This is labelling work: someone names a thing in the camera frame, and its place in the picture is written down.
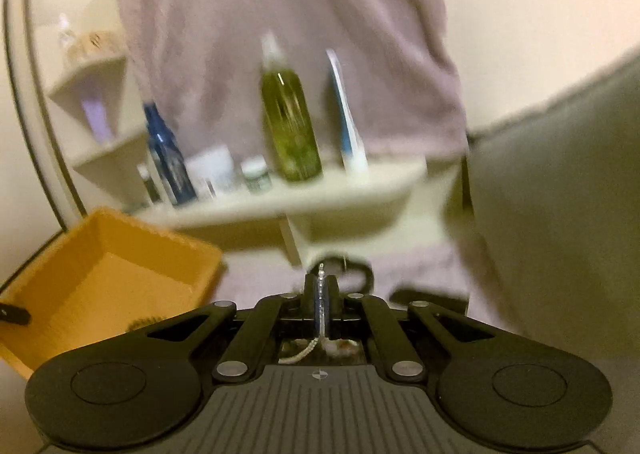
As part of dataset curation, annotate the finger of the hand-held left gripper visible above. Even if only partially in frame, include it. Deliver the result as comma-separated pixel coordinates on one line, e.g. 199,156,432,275
0,303,32,325

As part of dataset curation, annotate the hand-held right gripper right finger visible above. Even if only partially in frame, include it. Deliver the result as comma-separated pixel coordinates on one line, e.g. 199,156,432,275
322,276,506,380

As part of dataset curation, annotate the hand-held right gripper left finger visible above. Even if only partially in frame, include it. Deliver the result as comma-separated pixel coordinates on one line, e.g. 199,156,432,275
127,276,321,381

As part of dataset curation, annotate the silver chain necklace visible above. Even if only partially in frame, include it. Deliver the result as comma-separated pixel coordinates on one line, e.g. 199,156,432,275
277,261,361,367

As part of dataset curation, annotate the orange ribbed plastic tray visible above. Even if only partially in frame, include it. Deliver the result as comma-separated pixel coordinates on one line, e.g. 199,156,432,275
0,206,224,380

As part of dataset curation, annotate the dark wooden bead necklace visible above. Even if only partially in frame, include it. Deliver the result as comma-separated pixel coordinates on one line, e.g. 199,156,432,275
125,316,168,333

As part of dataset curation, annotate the cream wooden shelf unit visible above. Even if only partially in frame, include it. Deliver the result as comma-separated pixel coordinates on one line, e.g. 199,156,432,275
47,54,461,265

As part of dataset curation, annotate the small white jar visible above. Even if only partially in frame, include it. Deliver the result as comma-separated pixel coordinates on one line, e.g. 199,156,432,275
240,159,272,195

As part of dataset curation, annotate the large white cream jar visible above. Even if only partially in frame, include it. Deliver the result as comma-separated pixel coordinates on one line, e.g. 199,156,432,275
187,145,236,199

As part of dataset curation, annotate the blue and white tube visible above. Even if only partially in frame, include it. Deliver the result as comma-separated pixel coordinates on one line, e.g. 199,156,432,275
325,48,370,173

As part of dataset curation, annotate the olive green spray bottle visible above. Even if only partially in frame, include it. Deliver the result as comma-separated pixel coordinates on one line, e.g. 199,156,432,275
259,31,323,183

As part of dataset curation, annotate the black stick with white cap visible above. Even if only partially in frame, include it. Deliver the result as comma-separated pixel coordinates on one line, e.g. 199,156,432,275
136,164,162,207

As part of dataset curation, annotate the dark blue spray bottle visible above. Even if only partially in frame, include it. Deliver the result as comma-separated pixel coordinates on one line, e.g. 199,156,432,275
142,102,197,207

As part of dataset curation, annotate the lavender tube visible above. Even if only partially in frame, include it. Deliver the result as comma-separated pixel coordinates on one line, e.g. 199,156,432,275
81,96,115,145

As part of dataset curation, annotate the green cushion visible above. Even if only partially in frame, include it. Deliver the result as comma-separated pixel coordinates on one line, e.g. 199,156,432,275
465,51,640,385

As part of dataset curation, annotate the clear small bottle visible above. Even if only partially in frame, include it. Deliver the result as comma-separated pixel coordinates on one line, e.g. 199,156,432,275
56,14,78,67

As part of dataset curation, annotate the pink towel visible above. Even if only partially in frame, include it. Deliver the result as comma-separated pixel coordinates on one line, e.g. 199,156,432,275
112,0,468,159

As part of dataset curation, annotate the cream curved frame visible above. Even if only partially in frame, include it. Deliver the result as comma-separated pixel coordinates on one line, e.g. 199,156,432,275
5,0,86,235

